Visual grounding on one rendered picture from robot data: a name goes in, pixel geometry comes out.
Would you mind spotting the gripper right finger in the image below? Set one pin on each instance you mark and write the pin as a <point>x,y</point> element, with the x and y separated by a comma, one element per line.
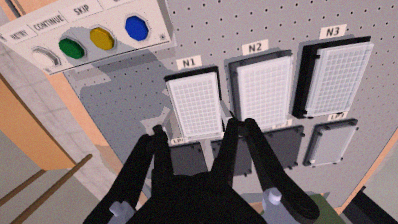
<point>284,202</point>

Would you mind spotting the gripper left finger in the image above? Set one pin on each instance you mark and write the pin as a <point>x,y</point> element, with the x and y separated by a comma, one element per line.
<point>118,205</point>

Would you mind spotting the grey control panel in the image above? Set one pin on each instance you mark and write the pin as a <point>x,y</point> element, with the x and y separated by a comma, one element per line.
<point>68,34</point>

